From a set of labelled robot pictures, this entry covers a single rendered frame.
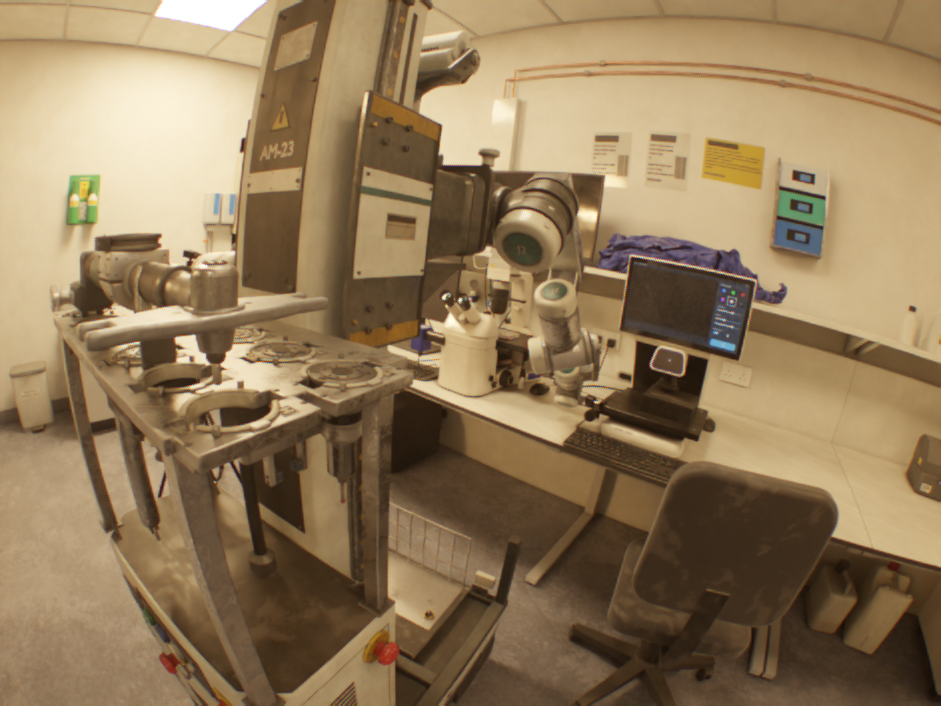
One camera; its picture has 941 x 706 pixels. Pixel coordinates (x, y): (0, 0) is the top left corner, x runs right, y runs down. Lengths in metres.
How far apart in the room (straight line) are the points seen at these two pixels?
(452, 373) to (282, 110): 1.18
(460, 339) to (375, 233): 1.00
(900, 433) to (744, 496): 1.44
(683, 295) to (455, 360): 0.83
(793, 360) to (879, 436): 0.57
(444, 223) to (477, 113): 2.08
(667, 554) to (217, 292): 0.90
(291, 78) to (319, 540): 0.69
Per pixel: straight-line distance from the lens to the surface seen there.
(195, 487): 0.32
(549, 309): 0.92
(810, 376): 2.03
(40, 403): 3.43
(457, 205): 0.76
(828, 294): 2.14
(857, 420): 2.13
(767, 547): 0.97
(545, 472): 2.43
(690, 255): 1.79
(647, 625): 1.18
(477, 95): 2.84
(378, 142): 0.56
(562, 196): 0.81
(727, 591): 1.03
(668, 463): 1.30
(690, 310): 1.47
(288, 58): 0.66
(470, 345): 1.49
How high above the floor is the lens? 1.30
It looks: 15 degrees down
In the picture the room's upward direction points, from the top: 7 degrees clockwise
